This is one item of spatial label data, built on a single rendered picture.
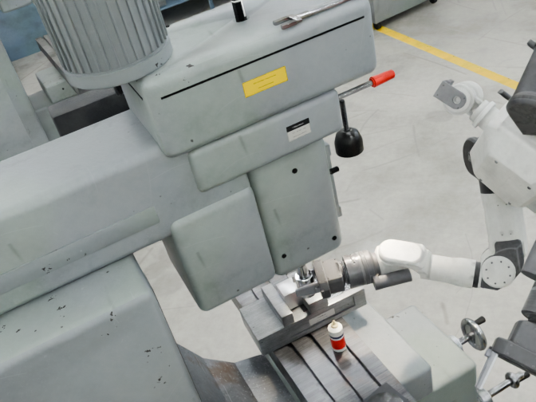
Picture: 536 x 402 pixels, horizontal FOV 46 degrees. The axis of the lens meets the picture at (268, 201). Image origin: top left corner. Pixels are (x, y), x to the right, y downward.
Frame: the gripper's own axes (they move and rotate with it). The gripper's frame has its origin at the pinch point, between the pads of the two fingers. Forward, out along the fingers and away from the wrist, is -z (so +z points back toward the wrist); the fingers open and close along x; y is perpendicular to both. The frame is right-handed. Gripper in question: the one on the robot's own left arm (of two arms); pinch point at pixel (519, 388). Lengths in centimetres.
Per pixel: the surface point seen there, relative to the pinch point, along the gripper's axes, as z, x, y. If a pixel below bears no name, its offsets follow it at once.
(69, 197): -8, 80, 6
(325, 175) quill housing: 24, 49, -24
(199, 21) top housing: 35, 81, 0
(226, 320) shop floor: -14, 105, -214
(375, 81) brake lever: 44, 46, -14
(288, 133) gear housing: 25, 56, -9
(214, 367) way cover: -26, 63, -77
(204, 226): 1, 63, -13
